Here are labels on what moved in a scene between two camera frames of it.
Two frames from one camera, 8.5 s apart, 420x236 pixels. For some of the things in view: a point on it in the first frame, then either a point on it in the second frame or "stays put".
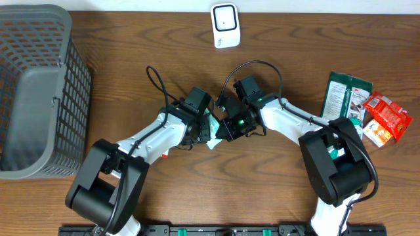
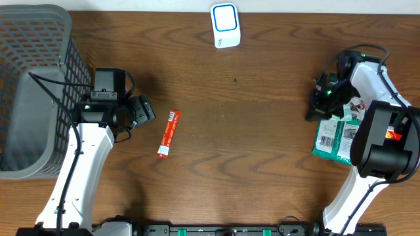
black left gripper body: (202, 134) to (142, 113)
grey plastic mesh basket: (45, 94) stays put
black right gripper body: (237, 125) to (334, 100)
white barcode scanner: (226, 25) stays put
